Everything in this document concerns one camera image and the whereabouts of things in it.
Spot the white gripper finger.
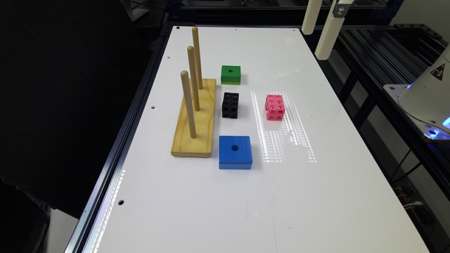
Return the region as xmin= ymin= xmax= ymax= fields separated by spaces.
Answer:
xmin=314 ymin=0 xmax=354 ymax=60
xmin=302 ymin=0 xmax=322 ymax=35

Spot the blue square block with hole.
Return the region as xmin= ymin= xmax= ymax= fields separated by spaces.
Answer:
xmin=219 ymin=136 xmax=252 ymax=169

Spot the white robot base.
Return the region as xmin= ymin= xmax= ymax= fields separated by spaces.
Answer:
xmin=383 ymin=48 xmax=450 ymax=141

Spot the pink linking cube block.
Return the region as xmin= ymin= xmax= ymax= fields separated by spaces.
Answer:
xmin=264 ymin=94 xmax=285 ymax=121

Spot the green square block with hole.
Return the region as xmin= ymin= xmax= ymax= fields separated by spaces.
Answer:
xmin=221 ymin=65 xmax=241 ymax=85

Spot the black linking cube block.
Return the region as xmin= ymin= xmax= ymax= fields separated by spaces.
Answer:
xmin=221 ymin=92 xmax=239 ymax=119

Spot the rear wooden peg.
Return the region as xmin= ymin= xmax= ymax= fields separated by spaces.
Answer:
xmin=192 ymin=26 xmax=203 ymax=89

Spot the wooden peg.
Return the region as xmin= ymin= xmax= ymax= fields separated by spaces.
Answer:
xmin=187 ymin=46 xmax=200 ymax=111
xmin=192 ymin=26 xmax=203 ymax=89
xmin=181 ymin=70 xmax=196 ymax=138

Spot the middle wooden peg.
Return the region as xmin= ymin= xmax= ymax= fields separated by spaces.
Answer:
xmin=187 ymin=46 xmax=200 ymax=111

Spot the front wooden peg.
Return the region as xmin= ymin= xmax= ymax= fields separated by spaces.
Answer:
xmin=181 ymin=70 xmax=196 ymax=138

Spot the wooden peg board base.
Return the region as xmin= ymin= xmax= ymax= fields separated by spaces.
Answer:
xmin=171 ymin=79 xmax=217 ymax=158

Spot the black aluminium frame rail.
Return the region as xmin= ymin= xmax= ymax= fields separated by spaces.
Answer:
xmin=65 ymin=22 xmax=180 ymax=253

